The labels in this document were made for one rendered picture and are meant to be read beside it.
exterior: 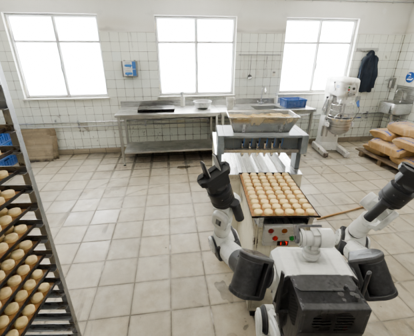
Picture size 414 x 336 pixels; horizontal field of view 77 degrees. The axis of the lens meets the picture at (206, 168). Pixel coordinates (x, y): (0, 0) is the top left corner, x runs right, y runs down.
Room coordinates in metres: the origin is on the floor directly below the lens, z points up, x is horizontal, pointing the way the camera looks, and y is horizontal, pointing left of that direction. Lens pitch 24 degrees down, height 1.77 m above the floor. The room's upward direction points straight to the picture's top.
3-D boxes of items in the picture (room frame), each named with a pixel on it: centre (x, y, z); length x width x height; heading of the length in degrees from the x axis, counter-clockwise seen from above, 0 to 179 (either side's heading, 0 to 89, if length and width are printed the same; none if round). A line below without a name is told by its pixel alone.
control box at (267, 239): (1.27, -0.46, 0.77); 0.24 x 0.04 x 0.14; 91
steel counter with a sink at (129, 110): (4.65, -0.18, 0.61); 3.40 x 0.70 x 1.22; 98
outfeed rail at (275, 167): (2.25, -0.59, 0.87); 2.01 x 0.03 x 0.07; 1
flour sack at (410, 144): (3.90, -3.38, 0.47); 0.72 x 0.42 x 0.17; 103
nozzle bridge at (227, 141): (2.14, -0.45, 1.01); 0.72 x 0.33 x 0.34; 91
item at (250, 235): (1.63, -0.46, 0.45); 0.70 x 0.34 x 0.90; 1
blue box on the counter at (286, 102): (4.84, -1.59, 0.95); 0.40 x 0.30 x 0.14; 101
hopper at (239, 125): (2.14, -0.45, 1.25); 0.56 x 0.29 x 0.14; 91
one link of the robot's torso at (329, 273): (0.65, -0.37, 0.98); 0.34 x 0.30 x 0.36; 90
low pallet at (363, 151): (4.18, -3.35, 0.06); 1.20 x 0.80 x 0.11; 10
